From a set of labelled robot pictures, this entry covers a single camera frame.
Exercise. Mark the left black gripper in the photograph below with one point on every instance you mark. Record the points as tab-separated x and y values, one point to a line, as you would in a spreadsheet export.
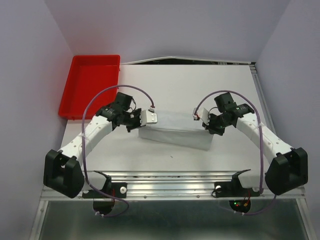
137	112

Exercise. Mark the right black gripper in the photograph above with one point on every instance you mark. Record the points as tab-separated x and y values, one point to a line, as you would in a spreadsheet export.
211	129

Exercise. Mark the white fabric skirt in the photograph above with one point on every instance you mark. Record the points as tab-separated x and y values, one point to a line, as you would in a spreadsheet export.
177	128

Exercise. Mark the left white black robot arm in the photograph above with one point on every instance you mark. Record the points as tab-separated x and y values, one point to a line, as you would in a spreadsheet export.
63	168

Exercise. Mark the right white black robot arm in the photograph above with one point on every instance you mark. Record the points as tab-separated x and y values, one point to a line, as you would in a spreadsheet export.
283	167

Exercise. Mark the red plastic tray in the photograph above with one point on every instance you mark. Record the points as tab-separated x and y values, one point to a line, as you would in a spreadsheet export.
88	75

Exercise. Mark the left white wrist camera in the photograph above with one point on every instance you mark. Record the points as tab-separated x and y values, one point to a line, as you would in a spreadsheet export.
148	117

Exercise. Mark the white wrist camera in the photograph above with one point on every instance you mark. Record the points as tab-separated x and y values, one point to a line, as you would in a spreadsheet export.
201	114
148	117

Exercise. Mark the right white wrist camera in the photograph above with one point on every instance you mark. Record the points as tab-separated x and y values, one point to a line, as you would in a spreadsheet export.
201	114

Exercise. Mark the aluminium front rail frame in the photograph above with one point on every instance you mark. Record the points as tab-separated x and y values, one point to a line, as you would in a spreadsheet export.
177	186

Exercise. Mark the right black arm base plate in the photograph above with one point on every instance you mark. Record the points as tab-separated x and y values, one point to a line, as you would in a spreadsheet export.
232	189

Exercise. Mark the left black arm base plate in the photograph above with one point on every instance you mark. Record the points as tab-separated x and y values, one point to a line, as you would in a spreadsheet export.
115	189

